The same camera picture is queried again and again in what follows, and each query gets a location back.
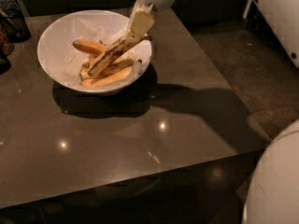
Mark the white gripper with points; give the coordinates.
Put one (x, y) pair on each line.
(142, 22)

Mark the spotted brown banana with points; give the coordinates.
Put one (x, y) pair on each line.
(114, 52)

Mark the spotted banana in middle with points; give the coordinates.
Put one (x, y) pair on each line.
(108, 71)

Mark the yellow banana at back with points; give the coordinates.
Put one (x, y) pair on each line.
(89, 46)

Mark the orange yellow front banana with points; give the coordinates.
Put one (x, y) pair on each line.
(122, 74)

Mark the white bowl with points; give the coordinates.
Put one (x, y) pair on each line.
(142, 54)

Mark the white paper liner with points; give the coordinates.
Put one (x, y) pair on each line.
(56, 53)

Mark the dark object at left edge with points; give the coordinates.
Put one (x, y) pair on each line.
(6, 47)

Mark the black wire basket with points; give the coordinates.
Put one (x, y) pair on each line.
(15, 26)

